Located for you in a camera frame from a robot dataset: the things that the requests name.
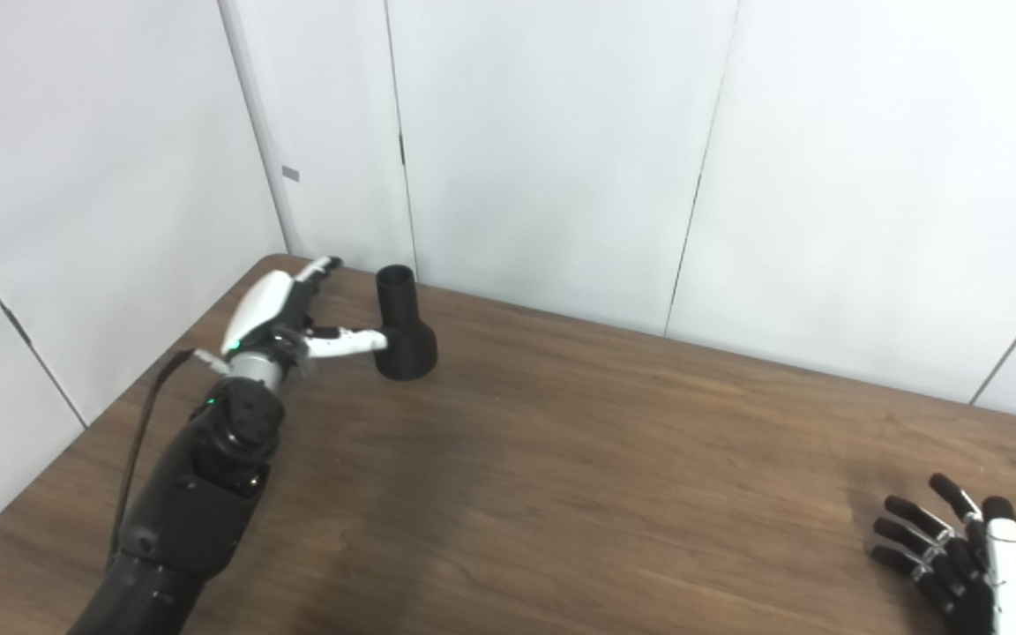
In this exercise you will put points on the black flared nozzle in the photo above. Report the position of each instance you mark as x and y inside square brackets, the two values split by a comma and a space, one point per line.
[404, 344]

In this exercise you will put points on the white and black right hand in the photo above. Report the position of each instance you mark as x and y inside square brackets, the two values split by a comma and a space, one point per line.
[971, 573]

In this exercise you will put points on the white and black left hand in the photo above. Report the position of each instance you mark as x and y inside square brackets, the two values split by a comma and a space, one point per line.
[265, 304]

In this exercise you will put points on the white wall trim strip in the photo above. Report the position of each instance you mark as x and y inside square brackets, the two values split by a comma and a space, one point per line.
[257, 115]

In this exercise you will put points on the small grey wall sticker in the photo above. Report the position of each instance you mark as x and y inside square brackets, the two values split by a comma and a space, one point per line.
[290, 173]

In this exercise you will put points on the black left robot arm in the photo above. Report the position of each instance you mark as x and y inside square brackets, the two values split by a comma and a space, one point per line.
[199, 503]

